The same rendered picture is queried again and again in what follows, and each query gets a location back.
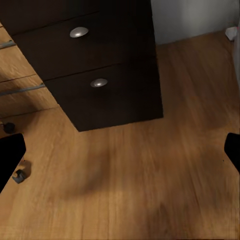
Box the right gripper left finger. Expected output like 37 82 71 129
0 133 26 193

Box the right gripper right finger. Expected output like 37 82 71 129
224 133 240 173

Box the swivel chair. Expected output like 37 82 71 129
0 120 27 184

